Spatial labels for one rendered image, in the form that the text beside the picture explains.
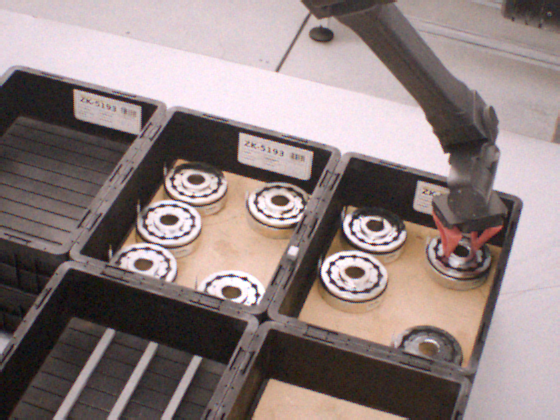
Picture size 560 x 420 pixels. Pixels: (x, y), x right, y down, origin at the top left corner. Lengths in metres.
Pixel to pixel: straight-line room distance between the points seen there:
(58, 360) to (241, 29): 2.32
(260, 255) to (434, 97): 0.42
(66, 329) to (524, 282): 0.81
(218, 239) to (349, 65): 1.94
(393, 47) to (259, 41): 2.34
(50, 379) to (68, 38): 1.06
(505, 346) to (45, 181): 0.81
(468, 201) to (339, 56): 2.16
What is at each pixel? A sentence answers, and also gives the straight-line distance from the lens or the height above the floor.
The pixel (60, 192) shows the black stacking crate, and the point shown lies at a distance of 2.00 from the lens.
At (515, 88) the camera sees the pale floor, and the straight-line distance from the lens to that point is 3.83.
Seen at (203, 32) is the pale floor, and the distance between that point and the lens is 3.89.
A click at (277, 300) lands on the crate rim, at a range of 1.69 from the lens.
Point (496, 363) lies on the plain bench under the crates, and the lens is 1.98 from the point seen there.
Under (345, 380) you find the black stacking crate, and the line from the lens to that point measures 1.68.
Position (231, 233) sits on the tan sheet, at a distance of 1.93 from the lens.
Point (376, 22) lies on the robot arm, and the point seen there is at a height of 1.35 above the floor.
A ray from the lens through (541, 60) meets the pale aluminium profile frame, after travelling 3.78.
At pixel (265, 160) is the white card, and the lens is 1.99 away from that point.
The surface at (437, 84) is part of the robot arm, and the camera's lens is 1.62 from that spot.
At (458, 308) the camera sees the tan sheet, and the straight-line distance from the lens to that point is 1.86.
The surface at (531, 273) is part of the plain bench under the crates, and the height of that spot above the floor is 0.70.
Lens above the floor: 2.14
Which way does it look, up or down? 41 degrees down
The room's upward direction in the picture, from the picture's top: 6 degrees clockwise
